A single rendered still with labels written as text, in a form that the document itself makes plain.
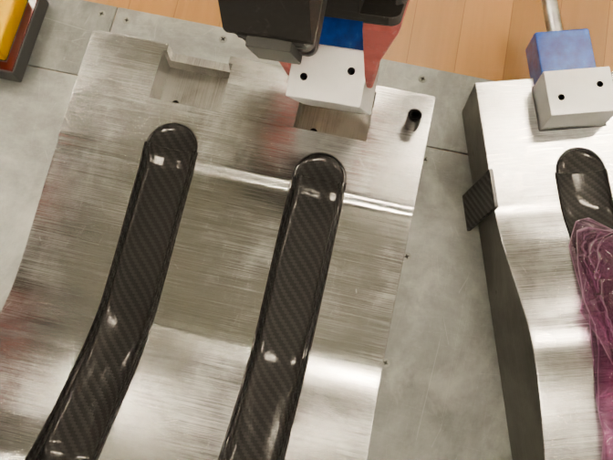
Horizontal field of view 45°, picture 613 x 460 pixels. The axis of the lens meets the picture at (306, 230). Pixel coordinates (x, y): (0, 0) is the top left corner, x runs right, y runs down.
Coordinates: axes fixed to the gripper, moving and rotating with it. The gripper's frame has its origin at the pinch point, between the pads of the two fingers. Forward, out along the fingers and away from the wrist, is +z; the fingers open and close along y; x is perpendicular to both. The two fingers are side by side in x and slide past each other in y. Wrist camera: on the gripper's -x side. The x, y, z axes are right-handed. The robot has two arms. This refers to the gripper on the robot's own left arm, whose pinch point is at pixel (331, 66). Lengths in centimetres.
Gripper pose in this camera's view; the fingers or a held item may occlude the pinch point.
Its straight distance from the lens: 49.8
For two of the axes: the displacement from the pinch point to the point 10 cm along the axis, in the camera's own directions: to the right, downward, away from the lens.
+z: 0.5, 5.9, 8.0
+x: 2.7, -7.8, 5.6
